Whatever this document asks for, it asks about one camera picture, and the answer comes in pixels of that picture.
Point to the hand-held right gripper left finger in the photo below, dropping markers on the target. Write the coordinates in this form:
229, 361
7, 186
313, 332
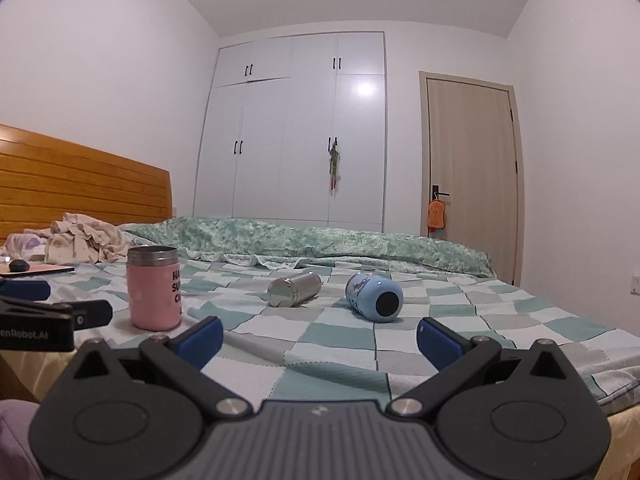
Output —
197, 342

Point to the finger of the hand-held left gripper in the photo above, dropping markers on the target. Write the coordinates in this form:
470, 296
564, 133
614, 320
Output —
25, 290
95, 313

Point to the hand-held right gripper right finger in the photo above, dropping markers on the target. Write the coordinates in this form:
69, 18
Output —
442, 344

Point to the pink cup with steel rim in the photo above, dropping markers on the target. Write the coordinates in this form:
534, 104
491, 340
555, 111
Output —
152, 295

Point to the light blue cup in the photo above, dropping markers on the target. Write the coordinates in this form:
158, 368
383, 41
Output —
370, 292

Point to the black computer mouse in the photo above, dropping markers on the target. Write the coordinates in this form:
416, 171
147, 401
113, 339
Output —
19, 265

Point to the flat brown board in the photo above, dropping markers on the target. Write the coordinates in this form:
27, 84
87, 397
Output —
45, 270

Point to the purple print pillow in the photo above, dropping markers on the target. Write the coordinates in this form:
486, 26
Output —
22, 245

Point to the pile of cream clothes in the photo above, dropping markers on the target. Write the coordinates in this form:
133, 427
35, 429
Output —
82, 240

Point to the checkered teal blanket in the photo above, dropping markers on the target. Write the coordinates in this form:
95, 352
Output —
340, 340

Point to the purple clothing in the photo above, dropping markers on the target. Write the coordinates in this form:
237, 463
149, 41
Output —
15, 440

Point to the wooden headboard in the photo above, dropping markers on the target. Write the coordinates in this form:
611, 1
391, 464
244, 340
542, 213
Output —
75, 185

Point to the orange hanging pouch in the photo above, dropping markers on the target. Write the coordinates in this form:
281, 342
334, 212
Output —
436, 215

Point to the green floral quilt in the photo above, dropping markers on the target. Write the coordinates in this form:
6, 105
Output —
310, 242

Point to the beige door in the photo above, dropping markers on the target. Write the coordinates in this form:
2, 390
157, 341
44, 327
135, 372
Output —
470, 160

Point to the white wardrobe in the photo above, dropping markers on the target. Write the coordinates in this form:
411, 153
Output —
285, 160

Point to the yellow bed sheet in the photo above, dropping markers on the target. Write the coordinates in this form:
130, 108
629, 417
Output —
625, 440

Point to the green hanging ornament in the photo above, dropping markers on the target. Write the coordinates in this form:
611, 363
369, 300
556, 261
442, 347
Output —
334, 167

